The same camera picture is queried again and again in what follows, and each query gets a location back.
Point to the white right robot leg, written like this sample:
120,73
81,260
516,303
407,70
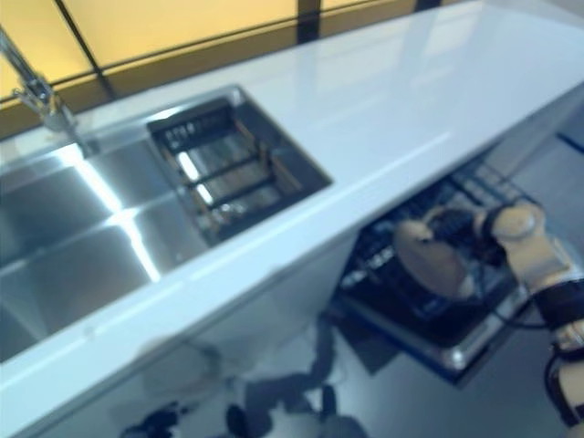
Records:
342,426

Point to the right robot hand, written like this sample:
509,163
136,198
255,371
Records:
461,226

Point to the black dish drying rack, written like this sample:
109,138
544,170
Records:
237,187

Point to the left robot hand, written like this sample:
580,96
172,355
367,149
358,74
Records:
157,422

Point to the chrome gooseneck faucet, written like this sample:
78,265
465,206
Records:
50,105

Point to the black right robot foot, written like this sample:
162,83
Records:
329,400

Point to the dark window frame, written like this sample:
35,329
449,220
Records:
310,20

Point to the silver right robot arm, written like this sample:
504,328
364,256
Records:
520,223

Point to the white glossy cabinet door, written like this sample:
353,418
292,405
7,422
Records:
255,319

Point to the stainless steel sink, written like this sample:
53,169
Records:
68,237

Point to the small beige plate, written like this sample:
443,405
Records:
433,269

